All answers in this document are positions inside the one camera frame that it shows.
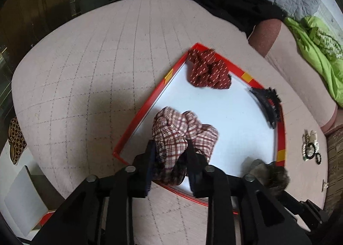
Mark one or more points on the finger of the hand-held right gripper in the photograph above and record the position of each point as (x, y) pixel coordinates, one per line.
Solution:
(308, 215)

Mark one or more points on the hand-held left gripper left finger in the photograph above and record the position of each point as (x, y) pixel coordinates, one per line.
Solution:
(148, 175)

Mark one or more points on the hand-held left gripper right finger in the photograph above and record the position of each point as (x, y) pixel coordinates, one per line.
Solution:
(191, 164)

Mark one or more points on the pink plaid scrunchie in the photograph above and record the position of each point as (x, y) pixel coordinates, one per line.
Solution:
(176, 129)

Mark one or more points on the brown furry scrunchie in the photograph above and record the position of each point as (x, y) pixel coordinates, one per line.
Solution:
(273, 176)

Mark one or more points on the red shallow box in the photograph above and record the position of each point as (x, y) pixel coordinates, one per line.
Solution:
(227, 116)

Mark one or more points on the small pale hairpin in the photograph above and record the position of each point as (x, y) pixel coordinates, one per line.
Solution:
(325, 184)

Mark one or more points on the striped brown cushion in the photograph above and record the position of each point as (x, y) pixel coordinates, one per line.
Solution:
(335, 159)

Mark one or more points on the cream hair clip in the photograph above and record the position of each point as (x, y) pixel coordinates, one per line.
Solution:
(312, 135)

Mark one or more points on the dark red dotted scrunchie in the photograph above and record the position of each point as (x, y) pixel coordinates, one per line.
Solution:
(206, 70)

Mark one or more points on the black hair claw clip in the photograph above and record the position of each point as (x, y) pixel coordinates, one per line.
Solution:
(265, 103)

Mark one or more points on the white box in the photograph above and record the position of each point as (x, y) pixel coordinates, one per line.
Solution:
(24, 194)

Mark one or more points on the brown patterned slipper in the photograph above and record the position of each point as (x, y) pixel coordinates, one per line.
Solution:
(17, 137)

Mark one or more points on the pink bolster cushion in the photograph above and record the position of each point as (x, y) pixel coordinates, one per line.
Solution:
(289, 54)

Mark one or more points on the green blanket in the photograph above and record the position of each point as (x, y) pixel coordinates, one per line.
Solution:
(316, 54)

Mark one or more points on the black cloth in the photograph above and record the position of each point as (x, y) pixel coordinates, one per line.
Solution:
(235, 6)

